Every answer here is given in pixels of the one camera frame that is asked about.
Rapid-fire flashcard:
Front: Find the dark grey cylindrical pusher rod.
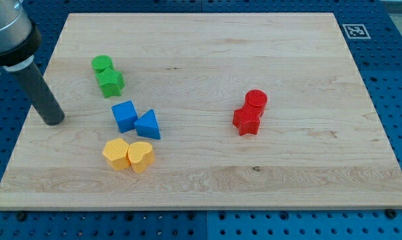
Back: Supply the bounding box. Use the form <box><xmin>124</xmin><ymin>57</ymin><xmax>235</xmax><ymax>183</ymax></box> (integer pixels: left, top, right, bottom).
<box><xmin>10</xmin><ymin>62</ymin><xmax>65</xmax><ymax>125</ymax></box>

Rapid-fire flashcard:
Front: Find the white fiducial marker tag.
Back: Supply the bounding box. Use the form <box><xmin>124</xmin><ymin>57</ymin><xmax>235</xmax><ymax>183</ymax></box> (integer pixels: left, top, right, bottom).
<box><xmin>342</xmin><ymin>23</ymin><xmax>371</xmax><ymax>39</ymax></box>

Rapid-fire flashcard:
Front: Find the blue triangle block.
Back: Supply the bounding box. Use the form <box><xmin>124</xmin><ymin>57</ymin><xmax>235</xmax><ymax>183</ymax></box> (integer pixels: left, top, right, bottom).
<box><xmin>135</xmin><ymin>109</ymin><xmax>161</xmax><ymax>140</ymax></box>

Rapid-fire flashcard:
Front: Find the red cylinder block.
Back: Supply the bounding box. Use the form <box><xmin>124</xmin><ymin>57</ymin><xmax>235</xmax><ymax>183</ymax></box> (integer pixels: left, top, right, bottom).
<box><xmin>244</xmin><ymin>89</ymin><xmax>268</xmax><ymax>117</ymax></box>

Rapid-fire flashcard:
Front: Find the green star block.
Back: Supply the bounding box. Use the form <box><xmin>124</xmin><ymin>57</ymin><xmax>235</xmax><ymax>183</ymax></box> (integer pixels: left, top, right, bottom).
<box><xmin>95</xmin><ymin>68</ymin><xmax>125</xmax><ymax>98</ymax></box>

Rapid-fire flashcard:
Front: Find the red star block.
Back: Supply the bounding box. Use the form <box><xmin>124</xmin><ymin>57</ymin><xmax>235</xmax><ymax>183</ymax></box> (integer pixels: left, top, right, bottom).
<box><xmin>233</xmin><ymin>106</ymin><xmax>261</xmax><ymax>135</ymax></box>

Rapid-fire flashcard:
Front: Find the green cylinder block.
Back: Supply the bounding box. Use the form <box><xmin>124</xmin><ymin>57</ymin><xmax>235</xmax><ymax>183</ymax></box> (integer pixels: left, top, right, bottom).
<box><xmin>91</xmin><ymin>55</ymin><xmax>115</xmax><ymax>73</ymax></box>

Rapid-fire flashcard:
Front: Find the blue cube block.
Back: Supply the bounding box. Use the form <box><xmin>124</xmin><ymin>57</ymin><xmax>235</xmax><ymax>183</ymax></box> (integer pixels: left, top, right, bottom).
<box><xmin>111</xmin><ymin>101</ymin><xmax>138</xmax><ymax>133</ymax></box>

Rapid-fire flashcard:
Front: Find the yellow heart block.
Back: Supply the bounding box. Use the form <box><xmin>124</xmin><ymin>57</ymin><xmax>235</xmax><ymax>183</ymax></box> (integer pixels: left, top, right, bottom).
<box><xmin>128</xmin><ymin>141</ymin><xmax>155</xmax><ymax>173</ymax></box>

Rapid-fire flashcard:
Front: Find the yellow hexagon block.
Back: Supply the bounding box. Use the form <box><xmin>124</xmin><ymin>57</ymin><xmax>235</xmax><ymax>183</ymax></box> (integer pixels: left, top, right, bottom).
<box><xmin>102</xmin><ymin>138</ymin><xmax>131</xmax><ymax>171</ymax></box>

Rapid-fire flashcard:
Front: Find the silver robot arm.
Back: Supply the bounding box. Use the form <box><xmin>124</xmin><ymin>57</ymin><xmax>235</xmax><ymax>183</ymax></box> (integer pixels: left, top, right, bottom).
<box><xmin>0</xmin><ymin>0</ymin><xmax>65</xmax><ymax>125</ymax></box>

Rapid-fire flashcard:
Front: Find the light wooden board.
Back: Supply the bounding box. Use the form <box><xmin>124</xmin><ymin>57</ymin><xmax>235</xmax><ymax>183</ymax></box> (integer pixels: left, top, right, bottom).
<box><xmin>0</xmin><ymin>13</ymin><xmax>402</xmax><ymax>211</ymax></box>

